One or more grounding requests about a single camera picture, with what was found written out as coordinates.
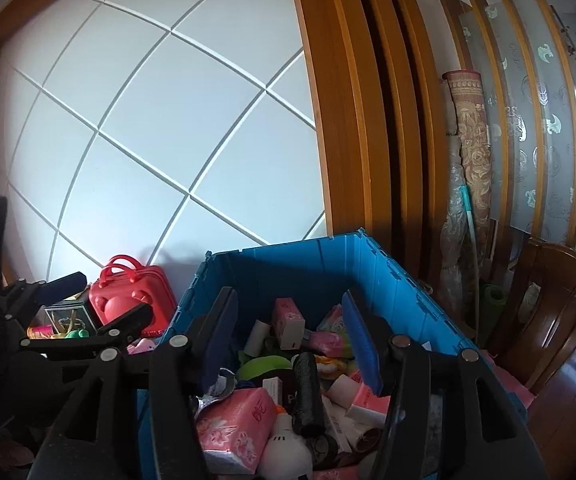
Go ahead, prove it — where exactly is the wooden wall frame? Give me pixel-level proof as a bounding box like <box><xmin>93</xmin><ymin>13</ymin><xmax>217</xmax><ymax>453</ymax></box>
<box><xmin>0</xmin><ymin>0</ymin><xmax>444</xmax><ymax>301</ymax></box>

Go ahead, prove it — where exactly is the plastic wrapped roll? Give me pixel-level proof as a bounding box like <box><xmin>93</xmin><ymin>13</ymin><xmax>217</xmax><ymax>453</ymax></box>
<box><xmin>440</xmin><ymin>205</ymin><xmax>479</xmax><ymax>321</ymax></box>

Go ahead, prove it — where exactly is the blue plastic storage crate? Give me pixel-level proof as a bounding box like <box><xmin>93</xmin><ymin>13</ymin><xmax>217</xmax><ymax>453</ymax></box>
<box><xmin>135</xmin><ymin>230</ymin><xmax>529</xmax><ymax>480</ymax></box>

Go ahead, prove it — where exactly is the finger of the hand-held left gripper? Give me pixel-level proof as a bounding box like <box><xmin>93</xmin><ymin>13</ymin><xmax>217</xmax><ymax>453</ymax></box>
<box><xmin>0</xmin><ymin>271</ymin><xmax>88</xmax><ymax>327</ymax></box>
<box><xmin>20</xmin><ymin>302</ymin><xmax>153</xmax><ymax>361</ymax></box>

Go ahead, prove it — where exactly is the rolled patterned carpet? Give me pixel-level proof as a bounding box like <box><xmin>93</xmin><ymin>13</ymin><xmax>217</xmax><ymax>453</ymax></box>
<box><xmin>442</xmin><ymin>70</ymin><xmax>491</xmax><ymax>281</ymax></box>

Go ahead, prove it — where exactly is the pink snack packet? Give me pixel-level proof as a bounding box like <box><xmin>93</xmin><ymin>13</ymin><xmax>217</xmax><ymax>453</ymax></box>
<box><xmin>313</xmin><ymin>307</ymin><xmax>353</xmax><ymax>358</ymax></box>

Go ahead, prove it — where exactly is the black gift box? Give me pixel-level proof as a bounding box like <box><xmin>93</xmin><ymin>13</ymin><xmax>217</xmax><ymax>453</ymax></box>
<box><xmin>44</xmin><ymin>295</ymin><xmax>99</xmax><ymax>336</ymax></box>

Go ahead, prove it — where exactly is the person's left hand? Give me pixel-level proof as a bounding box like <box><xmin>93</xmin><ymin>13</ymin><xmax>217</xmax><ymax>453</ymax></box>
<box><xmin>0</xmin><ymin>430</ymin><xmax>43</xmax><ymax>471</ymax></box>

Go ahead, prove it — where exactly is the pink floral tissue pack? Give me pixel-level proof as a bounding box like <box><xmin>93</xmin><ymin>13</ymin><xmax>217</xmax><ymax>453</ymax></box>
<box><xmin>195</xmin><ymin>389</ymin><xmax>276</xmax><ymax>476</ymax></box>

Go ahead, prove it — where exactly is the white paper roll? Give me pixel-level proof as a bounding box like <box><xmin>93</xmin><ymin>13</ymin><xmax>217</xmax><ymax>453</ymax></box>
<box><xmin>244</xmin><ymin>321</ymin><xmax>271</xmax><ymax>356</ymax></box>

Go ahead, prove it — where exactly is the green rolled mat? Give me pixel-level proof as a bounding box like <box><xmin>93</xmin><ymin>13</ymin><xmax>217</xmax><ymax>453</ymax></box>
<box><xmin>478</xmin><ymin>284</ymin><xmax>509</xmax><ymax>331</ymax></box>

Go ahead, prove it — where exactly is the pink and white box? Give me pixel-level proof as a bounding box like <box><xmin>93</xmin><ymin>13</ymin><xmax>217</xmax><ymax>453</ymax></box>
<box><xmin>272</xmin><ymin>298</ymin><xmax>305</xmax><ymax>350</ymax></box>

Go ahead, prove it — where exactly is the red bear suitcase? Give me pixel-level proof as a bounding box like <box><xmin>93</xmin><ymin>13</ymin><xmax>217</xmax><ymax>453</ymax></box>
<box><xmin>89</xmin><ymin>255</ymin><xmax>179</xmax><ymax>338</ymax></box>

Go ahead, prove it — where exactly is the brown wooden chair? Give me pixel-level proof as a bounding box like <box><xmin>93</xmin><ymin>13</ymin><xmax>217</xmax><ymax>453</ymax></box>
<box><xmin>485</xmin><ymin>237</ymin><xmax>576</xmax><ymax>396</ymax></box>

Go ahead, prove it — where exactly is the white plush toy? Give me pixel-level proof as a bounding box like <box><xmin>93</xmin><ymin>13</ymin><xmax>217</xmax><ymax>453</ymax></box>
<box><xmin>260</xmin><ymin>407</ymin><xmax>313</xmax><ymax>480</ymax></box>

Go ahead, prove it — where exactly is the black bag roll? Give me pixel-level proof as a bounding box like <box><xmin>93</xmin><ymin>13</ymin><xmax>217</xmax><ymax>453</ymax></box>
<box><xmin>292</xmin><ymin>352</ymin><xmax>326</xmax><ymax>436</ymax></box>

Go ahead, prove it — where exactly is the green soft item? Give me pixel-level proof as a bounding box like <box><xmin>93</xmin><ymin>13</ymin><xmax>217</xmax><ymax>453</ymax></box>
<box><xmin>238</xmin><ymin>355</ymin><xmax>293</xmax><ymax>381</ymax></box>

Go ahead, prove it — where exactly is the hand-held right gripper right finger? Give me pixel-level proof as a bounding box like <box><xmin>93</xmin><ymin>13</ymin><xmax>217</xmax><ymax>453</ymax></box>
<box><xmin>340</xmin><ymin>289</ymin><xmax>549</xmax><ymax>480</ymax></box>

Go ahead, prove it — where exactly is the small white roll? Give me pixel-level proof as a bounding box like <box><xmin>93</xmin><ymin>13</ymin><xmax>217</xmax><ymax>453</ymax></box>
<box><xmin>328</xmin><ymin>375</ymin><xmax>359</xmax><ymax>403</ymax></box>

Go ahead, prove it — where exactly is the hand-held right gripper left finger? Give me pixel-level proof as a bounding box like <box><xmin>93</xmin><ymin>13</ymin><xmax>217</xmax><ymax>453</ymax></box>
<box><xmin>28</xmin><ymin>286</ymin><xmax>239</xmax><ymax>480</ymax></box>

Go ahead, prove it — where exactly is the wooden partition screen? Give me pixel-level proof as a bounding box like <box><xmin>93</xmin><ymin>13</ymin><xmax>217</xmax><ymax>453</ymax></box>
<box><xmin>425</xmin><ymin>0</ymin><xmax>576</xmax><ymax>261</ymax></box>

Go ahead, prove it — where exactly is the teal mop handle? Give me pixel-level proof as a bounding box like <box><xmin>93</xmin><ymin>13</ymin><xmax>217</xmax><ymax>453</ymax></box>
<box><xmin>460</xmin><ymin>187</ymin><xmax>481</xmax><ymax>291</ymax></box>

